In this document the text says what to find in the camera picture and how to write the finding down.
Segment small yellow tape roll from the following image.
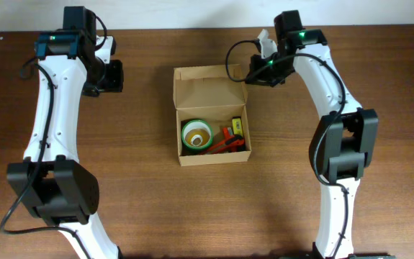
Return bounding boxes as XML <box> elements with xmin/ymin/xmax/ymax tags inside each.
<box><xmin>185</xmin><ymin>129</ymin><xmax>210</xmax><ymax>147</ymax></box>

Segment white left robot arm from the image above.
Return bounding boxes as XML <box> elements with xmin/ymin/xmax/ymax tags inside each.
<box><xmin>6</xmin><ymin>6</ymin><xmax>124</xmax><ymax>258</ymax></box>

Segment red black stapler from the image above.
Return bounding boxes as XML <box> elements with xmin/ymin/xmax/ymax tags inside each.
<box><xmin>222</xmin><ymin>127</ymin><xmax>234</xmax><ymax>139</ymax></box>

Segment yellow highlighter marker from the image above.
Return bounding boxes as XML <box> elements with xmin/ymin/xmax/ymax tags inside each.
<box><xmin>232</xmin><ymin>117</ymin><xmax>244</xmax><ymax>137</ymax></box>

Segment orange utility knife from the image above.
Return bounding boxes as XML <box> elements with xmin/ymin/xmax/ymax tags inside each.
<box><xmin>200</xmin><ymin>135</ymin><xmax>245</xmax><ymax>155</ymax></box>

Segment green tape roll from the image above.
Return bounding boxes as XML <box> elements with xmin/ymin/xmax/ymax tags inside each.
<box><xmin>181</xmin><ymin>119</ymin><xmax>213</xmax><ymax>152</ymax></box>

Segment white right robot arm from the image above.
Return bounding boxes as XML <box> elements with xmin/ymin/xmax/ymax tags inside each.
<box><xmin>244</xmin><ymin>10</ymin><xmax>379</xmax><ymax>258</ymax></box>

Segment brown cardboard box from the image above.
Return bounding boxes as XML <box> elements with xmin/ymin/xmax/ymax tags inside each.
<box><xmin>173</xmin><ymin>65</ymin><xmax>251</xmax><ymax>166</ymax></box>

